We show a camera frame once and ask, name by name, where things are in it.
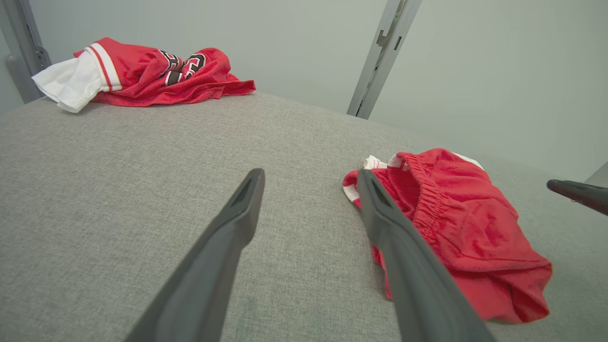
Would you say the red basketball shorts white trim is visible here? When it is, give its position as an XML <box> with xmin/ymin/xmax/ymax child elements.
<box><xmin>342</xmin><ymin>148</ymin><xmax>553</xmax><ymax>324</ymax></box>

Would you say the red jersey with white sleeve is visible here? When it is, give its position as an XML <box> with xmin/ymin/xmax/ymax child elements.
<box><xmin>31</xmin><ymin>37</ymin><xmax>257</xmax><ymax>114</ymax></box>

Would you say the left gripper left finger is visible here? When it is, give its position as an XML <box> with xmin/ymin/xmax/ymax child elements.
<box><xmin>124</xmin><ymin>168</ymin><xmax>266</xmax><ymax>342</ymax></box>

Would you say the grey partition joint post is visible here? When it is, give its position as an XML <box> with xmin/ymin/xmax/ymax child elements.
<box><xmin>346</xmin><ymin>0</ymin><xmax>423</xmax><ymax>120</ymax></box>

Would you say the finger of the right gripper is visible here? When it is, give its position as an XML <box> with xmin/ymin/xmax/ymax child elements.
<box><xmin>546</xmin><ymin>179</ymin><xmax>608</xmax><ymax>217</ymax></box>

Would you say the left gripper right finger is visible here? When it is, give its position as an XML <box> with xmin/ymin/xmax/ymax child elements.
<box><xmin>356</xmin><ymin>169</ymin><xmax>497</xmax><ymax>342</ymax></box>

